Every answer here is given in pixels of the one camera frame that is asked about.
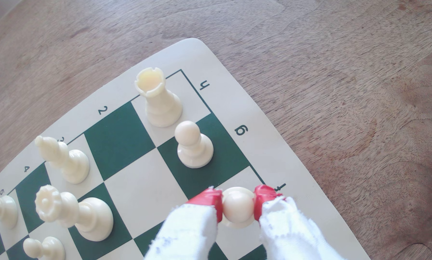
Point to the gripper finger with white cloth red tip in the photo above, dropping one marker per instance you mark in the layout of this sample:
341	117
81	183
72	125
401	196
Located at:
190	231
288	231

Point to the white chess pawn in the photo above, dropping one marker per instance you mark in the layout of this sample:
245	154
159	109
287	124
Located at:
238	207
194	148
48	249

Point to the white chess queen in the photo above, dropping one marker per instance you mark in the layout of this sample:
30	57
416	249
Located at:
87	216

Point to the green and white chess mat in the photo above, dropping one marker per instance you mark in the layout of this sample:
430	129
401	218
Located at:
118	137

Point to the white chess rook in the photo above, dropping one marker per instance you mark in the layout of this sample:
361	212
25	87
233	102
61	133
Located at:
161	104

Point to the white chess bishop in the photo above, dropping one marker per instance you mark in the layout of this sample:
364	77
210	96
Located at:
69	162

